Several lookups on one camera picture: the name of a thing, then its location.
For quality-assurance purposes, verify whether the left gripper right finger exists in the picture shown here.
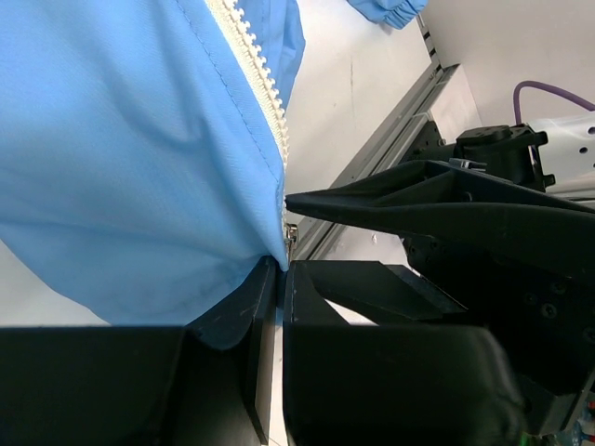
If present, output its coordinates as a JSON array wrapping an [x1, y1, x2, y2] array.
[[283, 261, 524, 445]]

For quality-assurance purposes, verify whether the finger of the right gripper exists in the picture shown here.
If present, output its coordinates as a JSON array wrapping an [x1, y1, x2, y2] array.
[[399, 217, 594, 393], [285, 161, 594, 279]]

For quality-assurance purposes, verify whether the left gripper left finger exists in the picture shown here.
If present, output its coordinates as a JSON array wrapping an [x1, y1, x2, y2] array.
[[1, 257, 278, 445]]

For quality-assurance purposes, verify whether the light blue zip jacket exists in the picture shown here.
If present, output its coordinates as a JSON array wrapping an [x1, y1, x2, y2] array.
[[1, 1, 430, 326]]

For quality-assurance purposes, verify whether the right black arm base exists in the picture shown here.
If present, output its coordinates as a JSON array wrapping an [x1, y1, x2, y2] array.
[[392, 121, 455, 177]]

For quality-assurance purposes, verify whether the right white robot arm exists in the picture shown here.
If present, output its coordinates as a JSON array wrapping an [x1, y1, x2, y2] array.
[[285, 125, 594, 393]]

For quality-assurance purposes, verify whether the aluminium front rail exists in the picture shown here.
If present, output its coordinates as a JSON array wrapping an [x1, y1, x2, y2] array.
[[290, 64, 458, 260]]

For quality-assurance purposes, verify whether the aluminium side rail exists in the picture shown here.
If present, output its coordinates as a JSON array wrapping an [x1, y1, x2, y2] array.
[[416, 16, 439, 60]]

